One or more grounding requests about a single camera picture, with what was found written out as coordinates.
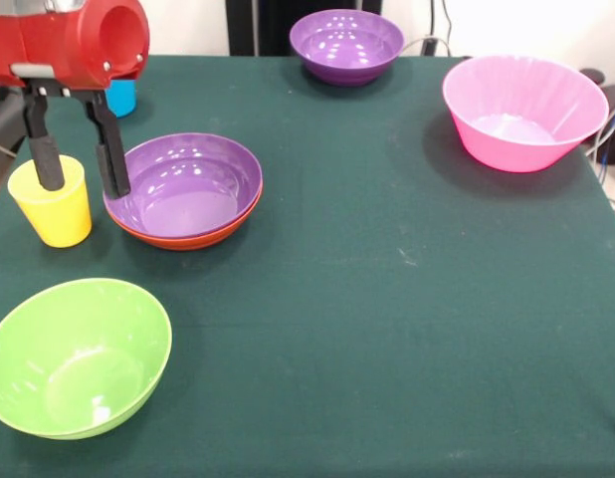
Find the blue plastic cup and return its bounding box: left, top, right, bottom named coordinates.
left=105, top=78, right=138, bottom=120

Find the black hanging cable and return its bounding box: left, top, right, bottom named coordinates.
left=439, top=0, right=454, bottom=54

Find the pink large bowl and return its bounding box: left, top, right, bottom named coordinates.
left=441, top=53, right=611, bottom=174

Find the black office chair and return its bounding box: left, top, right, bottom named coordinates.
left=0, top=82, right=28, bottom=205

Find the yellow plastic cup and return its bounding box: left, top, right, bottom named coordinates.
left=7, top=153, right=94, bottom=249

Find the purple wide shallow bowl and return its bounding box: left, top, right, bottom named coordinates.
left=102, top=132, right=264, bottom=239

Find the grey blue cable bundle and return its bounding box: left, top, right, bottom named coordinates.
left=584, top=99, right=615, bottom=213

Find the dark green table cloth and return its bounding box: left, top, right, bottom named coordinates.
left=0, top=53, right=615, bottom=478

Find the purple rounded deep bowl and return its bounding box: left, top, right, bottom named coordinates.
left=289, top=9, right=405, bottom=87

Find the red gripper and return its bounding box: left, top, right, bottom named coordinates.
left=0, top=0, right=151, bottom=199

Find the orange wide shallow bowl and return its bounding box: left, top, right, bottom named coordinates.
left=106, top=182, right=265, bottom=252

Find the green bowl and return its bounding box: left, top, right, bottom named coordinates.
left=0, top=277, right=173, bottom=440

